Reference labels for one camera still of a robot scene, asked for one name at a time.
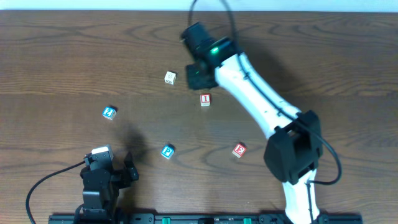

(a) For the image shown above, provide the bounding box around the red letter I block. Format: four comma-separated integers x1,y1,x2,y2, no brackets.
200,94,211,106

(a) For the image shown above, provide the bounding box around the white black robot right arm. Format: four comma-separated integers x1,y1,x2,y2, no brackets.
182,35,323,223

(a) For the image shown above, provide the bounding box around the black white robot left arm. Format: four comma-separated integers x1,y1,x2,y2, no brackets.
73,151,139,223

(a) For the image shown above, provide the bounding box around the plain white wooden block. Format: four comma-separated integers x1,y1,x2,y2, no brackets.
164,71,177,85

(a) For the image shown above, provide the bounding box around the blue letter P block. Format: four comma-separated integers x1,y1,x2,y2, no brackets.
161,145,175,159

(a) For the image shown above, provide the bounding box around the blue number 2 block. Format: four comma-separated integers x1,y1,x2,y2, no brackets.
102,106,117,120

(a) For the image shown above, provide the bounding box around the red letter E block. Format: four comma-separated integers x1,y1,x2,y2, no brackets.
232,143,247,158

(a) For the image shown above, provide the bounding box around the black mounting rail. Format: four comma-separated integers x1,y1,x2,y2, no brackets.
48,212,363,224

